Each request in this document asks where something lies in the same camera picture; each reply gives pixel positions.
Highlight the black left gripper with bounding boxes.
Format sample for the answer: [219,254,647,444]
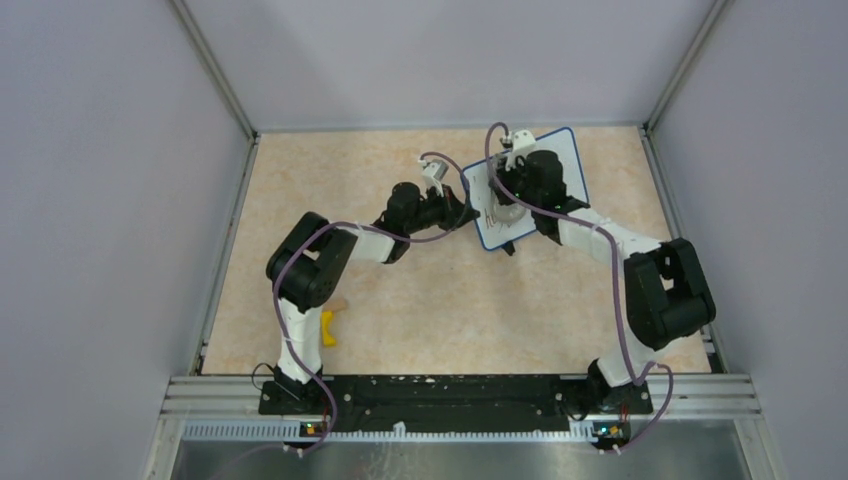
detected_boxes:
[405,184,479,235]

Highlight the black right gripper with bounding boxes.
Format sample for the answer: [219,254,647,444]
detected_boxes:
[489,154,540,211]

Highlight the grey oval whiteboard eraser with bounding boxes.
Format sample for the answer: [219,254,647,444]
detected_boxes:
[490,197,527,225]

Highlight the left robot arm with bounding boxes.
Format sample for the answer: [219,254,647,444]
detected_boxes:
[260,182,479,414]

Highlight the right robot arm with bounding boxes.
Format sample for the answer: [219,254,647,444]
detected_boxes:
[464,149,716,413]

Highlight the tan wooden block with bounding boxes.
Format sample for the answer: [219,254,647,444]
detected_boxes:
[329,298,349,312]

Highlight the yellow toy block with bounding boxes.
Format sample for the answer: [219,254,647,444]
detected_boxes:
[320,311,337,348]

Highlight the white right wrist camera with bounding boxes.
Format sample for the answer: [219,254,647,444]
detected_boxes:
[500,130,536,156]

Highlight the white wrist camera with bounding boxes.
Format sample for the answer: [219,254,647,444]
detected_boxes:
[419,160,449,189]
[500,130,536,156]

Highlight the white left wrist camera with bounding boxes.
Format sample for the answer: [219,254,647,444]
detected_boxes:
[419,160,449,189]

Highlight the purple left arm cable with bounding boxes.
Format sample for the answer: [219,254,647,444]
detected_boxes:
[211,152,475,465]

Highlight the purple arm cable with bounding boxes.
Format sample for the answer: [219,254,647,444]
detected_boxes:
[484,122,675,458]
[211,152,475,465]

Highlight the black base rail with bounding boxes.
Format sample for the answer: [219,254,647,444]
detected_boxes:
[258,374,654,435]

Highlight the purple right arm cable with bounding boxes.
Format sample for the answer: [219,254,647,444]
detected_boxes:
[484,122,675,458]

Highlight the white slotted cable duct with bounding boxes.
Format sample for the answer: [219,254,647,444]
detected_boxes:
[182,420,597,443]

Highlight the aluminium corner post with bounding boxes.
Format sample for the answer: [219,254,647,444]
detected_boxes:
[643,0,735,136]
[168,0,258,142]

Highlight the left aluminium corner post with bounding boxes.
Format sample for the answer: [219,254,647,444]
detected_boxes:
[168,0,258,142]

